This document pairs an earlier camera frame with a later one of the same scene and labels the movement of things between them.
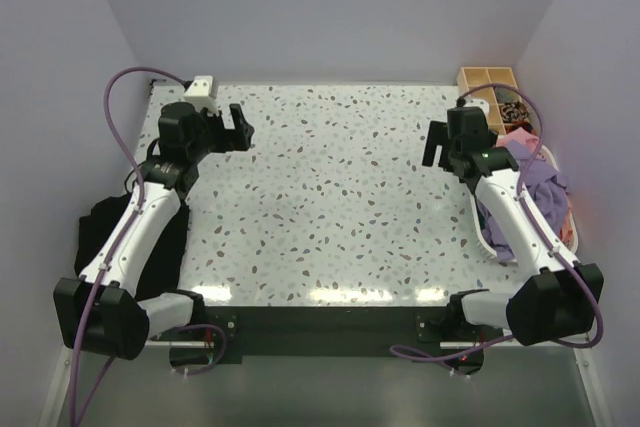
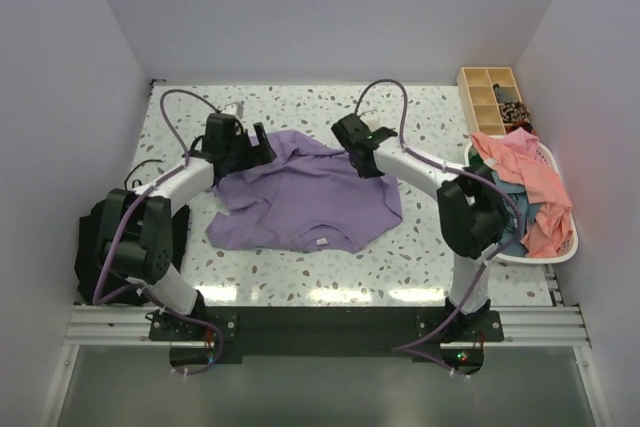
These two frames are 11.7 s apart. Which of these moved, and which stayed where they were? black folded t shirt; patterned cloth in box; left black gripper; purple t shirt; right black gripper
Moved: right black gripper; left black gripper; purple t shirt
Stayed: patterned cloth in box; black folded t shirt
